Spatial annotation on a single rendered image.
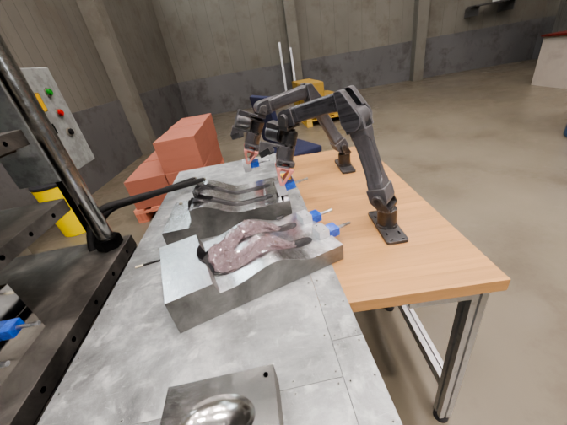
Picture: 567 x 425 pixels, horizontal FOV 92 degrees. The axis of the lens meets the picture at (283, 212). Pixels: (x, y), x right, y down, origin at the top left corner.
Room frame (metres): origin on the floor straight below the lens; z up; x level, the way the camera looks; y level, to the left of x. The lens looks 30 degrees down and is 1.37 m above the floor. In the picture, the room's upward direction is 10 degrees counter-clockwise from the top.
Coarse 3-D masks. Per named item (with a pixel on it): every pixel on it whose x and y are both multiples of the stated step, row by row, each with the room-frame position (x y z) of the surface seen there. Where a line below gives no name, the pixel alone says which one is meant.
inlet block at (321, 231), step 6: (348, 222) 0.75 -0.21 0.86; (312, 228) 0.72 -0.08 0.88; (318, 228) 0.71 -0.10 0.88; (324, 228) 0.70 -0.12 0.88; (330, 228) 0.72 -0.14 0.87; (336, 228) 0.71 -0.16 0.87; (318, 234) 0.69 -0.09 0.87; (324, 234) 0.69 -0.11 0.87; (330, 234) 0.70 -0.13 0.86; (336, 234) 0.71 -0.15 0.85
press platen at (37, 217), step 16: (16, 208) 0.94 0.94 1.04; (32, 208) 0.91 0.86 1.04; (48, 208) 0.88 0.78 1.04; (64, 208) 0.93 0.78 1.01; (0, 224) 0.81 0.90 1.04; (16, 224) 0.79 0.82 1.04; (32, 224) 0.78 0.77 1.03; (48, 224) 0.83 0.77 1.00; (0, 240) 0.70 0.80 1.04; (16, 240) 0.71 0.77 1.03; (32, 240) 0.75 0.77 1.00; (0, 256) 0.65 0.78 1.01; (16, 256) 0.68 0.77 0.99
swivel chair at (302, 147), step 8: (256, 96) 2.90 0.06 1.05; (264, 96) 2.77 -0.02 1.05; (264, 120) 2.86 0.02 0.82; (272, 120) 2.70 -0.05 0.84; (264, 128) 2.93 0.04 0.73; (264, 136) 3.00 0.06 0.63; (296, 144) 2.88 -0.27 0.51; (304, 144) 2.84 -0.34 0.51; (312, 144) 2.78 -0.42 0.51; (296, 152) 2.63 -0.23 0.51; (304, 152) 2.63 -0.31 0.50; (312, 152) 2.66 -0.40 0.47
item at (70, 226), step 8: (48, 184) 2.77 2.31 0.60; (56, 184) 2.72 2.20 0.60; (32, 192) 2.69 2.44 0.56; (40, 192) 2.65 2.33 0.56; (48, 192) 2.67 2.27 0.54; (56, 192) 2.69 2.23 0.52; (40, 200) 2.67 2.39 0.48; (48, 200) 2.66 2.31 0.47; (64, 216) 2.68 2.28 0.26; (72, 216) 2.71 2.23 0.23; (56, 224) 2.72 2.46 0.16; (64, 224) 2.67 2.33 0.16; (72, 224) 2.69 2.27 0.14; (80, 224) 2.73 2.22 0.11; (64, 232) 2.69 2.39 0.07; (72, 232) 2.68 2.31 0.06; (80, 232) 2.71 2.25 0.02
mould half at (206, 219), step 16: (208, 192) 1.03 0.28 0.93; (224, 192) 1.06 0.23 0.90; (256, 192) 1.04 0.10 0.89; (272, 192) 1.01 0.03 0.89; (176, 208) 1.08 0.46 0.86; (192, 208) 0.90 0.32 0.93; (208, 208) 0.90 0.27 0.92; (224, 208) 0.92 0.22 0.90; (240, 208) 0.93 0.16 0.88; (256, 208) 0.91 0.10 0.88; (272, 208) 0.91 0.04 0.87; (288, 208) 0.91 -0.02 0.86; (176, 224) 0.94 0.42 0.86; (192, 224) 0.90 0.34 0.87; (208, 224) 0.90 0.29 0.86; (224, 224) 0.90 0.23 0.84; (176, 240) 0.89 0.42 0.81
